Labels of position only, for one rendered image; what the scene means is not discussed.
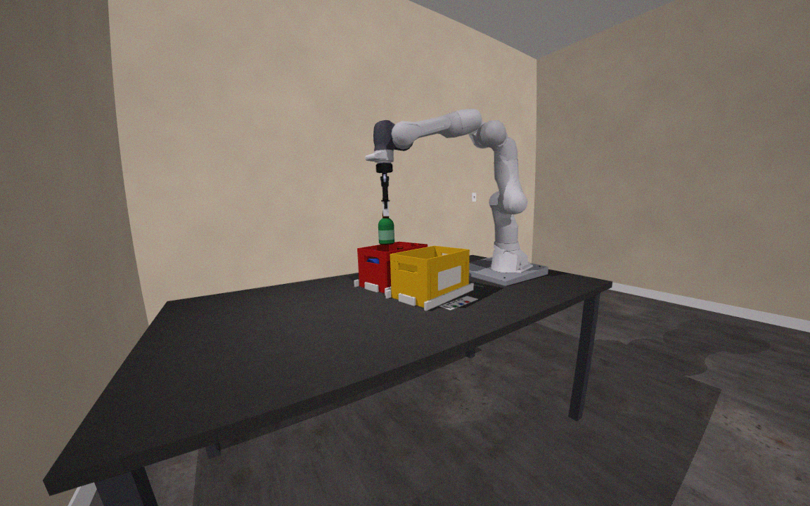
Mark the red crate with dividers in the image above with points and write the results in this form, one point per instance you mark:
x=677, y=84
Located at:
x=380, y=274

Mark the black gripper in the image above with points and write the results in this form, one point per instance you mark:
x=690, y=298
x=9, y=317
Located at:
x=384, y=168

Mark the green bottle with pale green label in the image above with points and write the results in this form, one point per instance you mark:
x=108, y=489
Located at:
x=386, y=231

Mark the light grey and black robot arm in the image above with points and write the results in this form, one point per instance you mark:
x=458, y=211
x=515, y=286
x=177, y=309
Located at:
x=509, y=200

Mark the white paper strip with colored marks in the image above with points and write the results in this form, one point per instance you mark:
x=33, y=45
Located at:
x=459, y=302

